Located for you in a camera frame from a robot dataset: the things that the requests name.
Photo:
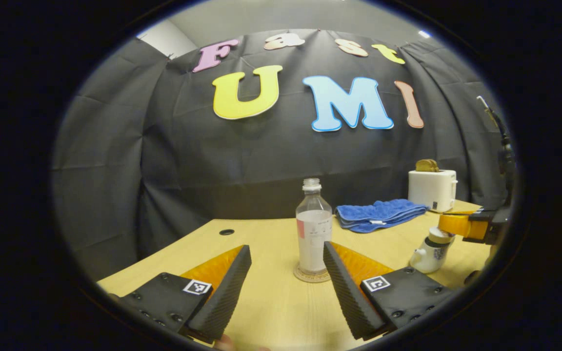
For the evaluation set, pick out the white toaster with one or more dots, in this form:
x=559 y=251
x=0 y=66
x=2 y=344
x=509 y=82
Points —
x=430 y=190

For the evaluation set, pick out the black backdrop cloth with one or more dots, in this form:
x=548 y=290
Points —
x=212 y=161

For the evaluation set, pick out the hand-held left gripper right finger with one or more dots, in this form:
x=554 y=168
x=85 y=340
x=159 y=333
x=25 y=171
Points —
x=347 y=297

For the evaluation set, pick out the folded blue towel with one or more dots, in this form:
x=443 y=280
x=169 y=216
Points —
x=378 y=214

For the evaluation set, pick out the brown toast slice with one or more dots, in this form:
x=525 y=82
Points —
x=423 y=165
x=435 y=167

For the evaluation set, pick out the white teacup lid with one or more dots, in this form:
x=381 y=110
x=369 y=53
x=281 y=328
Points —
x=438 y=233

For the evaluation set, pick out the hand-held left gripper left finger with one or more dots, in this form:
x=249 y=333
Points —
x=227 y=292

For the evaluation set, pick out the clear plastic water bottle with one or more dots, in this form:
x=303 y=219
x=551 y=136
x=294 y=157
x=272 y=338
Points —
x=313 y=234

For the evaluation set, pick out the white blue-patterned teacup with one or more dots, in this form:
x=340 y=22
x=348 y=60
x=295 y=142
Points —
x=427 y=261

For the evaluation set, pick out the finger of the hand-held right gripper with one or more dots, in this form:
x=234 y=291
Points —
x=464 y=212
x=456 y=225

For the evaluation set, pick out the round brown coaster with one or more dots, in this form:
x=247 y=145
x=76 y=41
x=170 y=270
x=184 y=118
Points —
x=310 y=279

